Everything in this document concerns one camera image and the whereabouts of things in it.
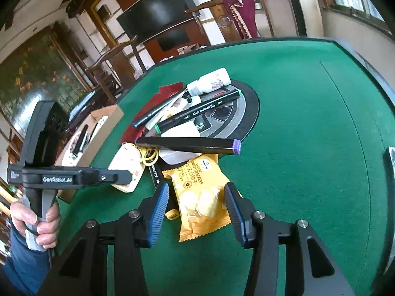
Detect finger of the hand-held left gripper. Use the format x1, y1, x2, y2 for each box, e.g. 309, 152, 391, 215
91, 166, 134, 189

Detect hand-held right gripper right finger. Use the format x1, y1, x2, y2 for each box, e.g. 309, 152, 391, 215
224, 183, 355, 296

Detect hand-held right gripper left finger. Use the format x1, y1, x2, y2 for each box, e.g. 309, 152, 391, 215
37, 182, 170, 296

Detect yellow cracker packet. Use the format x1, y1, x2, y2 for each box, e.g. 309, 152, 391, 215
161, 153, 233, 243

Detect white bottle red label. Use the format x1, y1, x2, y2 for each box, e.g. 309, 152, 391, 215
186, 67, 232, 97

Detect person's left forearm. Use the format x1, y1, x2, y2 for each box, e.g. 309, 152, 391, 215
3, 231, 55, 296

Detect person's left hand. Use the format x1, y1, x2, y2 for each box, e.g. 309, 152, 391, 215
10, 197, 62, 251

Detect yellow rubber band bunch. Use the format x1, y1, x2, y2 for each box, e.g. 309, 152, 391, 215
141, 148, 160, 166

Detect maroon snack packet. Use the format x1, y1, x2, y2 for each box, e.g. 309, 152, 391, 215
120, 81, 185, 145

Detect black pen blue cap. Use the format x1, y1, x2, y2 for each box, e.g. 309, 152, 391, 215
132, 90, 186, 128

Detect black marker purple cap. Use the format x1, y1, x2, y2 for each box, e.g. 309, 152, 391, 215
135, 136, 242, 156

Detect dark mahjong table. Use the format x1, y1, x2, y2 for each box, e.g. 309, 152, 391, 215
67, 89, 99, 121

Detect black marker green cap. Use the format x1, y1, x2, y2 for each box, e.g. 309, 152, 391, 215
155, 89, 242, 135

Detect round table control panel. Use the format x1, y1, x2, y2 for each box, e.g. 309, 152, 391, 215
185, 79, 260, 141

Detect small black screen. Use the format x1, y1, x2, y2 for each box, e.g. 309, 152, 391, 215
156, 29, 191, 53

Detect small open cardboard box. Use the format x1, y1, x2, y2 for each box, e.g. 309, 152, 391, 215
177, 44, 200, 55

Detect black curved television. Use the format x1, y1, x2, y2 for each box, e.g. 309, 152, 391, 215
116, 0, 201, 42

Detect maroon fringed cloth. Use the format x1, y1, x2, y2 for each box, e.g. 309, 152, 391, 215
221, 0, 258, 39

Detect flower wall painting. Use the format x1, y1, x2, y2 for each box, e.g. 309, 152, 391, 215
0, 26, 91, 130

